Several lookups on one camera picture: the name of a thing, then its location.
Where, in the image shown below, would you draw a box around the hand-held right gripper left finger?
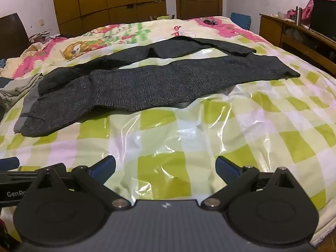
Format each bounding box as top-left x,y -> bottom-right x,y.
29,155 -> 132,212

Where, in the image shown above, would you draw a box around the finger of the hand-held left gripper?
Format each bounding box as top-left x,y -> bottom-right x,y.
0,157 -> 20,171

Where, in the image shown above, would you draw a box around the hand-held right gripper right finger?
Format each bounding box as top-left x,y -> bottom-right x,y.
201,156 -> 305,210

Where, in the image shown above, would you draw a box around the dark grey plaid pants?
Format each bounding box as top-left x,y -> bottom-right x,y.
13,37 -> 301,137

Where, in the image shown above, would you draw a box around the green checkered plastic sheet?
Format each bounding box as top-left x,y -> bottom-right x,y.
0,29 -> 336,242

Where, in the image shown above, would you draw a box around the grey garment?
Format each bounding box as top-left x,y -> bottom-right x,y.
0,73 -> 44,111

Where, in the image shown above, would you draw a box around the cartoon printed blanket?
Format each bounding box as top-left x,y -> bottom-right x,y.
0,16 -> 265,80

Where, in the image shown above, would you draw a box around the dark wooden headboard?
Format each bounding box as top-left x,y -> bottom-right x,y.
0,13 -> 30,61

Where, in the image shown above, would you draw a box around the pile of clothes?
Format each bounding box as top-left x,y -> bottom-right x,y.
29,31 -> 61,44

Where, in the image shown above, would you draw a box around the wooden cabinet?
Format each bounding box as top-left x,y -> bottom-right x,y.
259,13 -> 336,78

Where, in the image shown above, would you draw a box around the wooden wardrobe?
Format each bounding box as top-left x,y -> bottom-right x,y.
51,0 -> 167,37

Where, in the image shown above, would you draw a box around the black television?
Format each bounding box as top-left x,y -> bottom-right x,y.
309,0 -> 336,42

